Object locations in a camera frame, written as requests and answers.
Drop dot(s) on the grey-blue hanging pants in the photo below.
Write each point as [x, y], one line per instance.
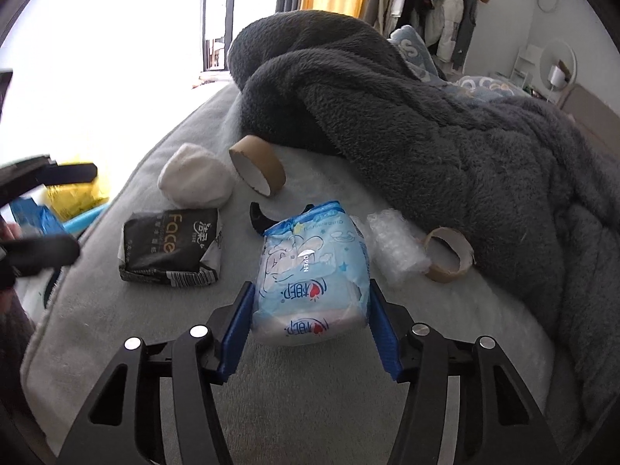
[465, 24]

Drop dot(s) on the white rolled cloth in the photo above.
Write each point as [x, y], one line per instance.
[193, 177]

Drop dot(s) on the white shelf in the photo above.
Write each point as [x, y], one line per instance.
[525, 65]

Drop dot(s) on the blue tissue packet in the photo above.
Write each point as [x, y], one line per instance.
[310, 276]

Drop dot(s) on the grey fleece blanket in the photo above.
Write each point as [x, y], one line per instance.
[436, 155]

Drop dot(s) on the blue circle patterned quilt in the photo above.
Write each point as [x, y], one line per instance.
[484, 86]

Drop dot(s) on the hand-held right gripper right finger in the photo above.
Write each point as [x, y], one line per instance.
[385, 339]

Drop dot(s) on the light blue plastic object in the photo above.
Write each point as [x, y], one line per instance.
[85, 222]

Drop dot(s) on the white hanging jacket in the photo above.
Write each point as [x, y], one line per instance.
[448, 5]

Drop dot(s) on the light grey bed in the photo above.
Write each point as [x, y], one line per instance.
[145, 329]

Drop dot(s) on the yellow plastic bag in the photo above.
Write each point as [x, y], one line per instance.
[77, 198]

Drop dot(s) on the black plastic hook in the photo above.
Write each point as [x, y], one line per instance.
[256, 220]

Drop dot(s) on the beige headboard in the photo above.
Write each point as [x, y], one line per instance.
[588, 111]

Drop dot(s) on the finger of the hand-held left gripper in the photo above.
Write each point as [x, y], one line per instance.
[43, 254]
[63, 173]

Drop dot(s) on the black tissue packet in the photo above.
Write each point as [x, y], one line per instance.
[164, 247]

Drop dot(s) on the clear bubble wrap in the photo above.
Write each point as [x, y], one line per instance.
[397, 247]

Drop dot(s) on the wide cardboard tape core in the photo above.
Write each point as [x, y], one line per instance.
[264, 155]

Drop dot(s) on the blue printed pillow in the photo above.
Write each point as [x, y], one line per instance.
[411, 46]

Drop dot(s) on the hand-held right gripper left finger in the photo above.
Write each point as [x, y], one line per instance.
[237, 334]

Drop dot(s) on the black window frame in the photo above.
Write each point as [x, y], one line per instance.
[208, 19]

